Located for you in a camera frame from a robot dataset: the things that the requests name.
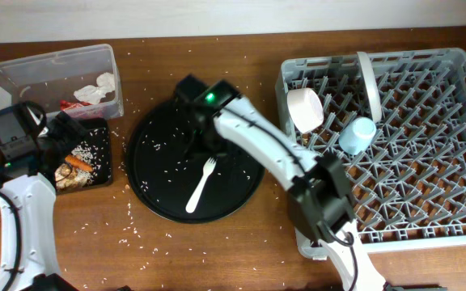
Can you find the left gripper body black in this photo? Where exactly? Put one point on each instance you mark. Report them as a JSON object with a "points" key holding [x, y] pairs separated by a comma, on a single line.
{"points": [[61, 137]]}

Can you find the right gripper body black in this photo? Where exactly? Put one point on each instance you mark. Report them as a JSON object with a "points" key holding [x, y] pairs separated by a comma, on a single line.
{"points": [[205, 132]]}

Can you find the red snack wrapper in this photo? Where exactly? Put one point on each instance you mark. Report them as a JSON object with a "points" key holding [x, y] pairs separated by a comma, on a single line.
{"points": [[65, 105]]}

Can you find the orange carrot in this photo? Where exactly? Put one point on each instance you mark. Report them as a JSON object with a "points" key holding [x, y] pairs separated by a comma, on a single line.
{"points": [[78, 163]]}

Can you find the white napkin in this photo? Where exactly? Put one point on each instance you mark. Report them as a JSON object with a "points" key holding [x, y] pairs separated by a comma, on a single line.
{"points": [[94, 94]]}

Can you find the pink bowl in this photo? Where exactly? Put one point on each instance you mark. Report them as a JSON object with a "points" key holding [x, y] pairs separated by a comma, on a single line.
{"points": [[305, 109]]}

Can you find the light blue cup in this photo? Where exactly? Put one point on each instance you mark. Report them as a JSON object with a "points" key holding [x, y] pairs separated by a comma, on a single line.
{"points": [[357, 136]]}

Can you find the grey plate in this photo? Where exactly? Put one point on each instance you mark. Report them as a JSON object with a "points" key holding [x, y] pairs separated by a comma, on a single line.
{"points": [[372, 91]]}

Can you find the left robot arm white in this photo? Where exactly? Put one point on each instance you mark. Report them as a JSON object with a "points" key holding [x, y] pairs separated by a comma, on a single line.
{"points": [[28, 258]]}

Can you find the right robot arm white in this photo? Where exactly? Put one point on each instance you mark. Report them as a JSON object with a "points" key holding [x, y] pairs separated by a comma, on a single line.
{"points": [[319, 197]]}

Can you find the grey dishwasher rack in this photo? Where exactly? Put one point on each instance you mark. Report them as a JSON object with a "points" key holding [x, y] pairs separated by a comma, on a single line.
{"points": [[410, 183]]}

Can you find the white plastic fork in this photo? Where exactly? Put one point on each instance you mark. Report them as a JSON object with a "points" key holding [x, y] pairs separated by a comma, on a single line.
{"points": [[208, 169]]}

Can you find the black rectangular tray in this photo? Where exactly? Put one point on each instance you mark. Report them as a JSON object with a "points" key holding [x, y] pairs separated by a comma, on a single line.
{"points": [[98, 136]]}

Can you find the brown food scrap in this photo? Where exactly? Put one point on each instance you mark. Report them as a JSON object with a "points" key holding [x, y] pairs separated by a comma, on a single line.
{"points": [[63, 172]]}

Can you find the rice and food pile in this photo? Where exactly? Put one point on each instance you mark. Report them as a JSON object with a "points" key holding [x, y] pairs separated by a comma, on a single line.
{"points": [[78, 178]]}

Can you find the round black tray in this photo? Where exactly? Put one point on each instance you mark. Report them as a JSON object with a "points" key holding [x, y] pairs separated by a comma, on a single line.
{"points": [[164, 178]]}

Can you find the clear plastic bin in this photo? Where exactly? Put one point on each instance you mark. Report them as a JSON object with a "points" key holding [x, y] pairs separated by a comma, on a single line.
{"points": [[49, 78]]}

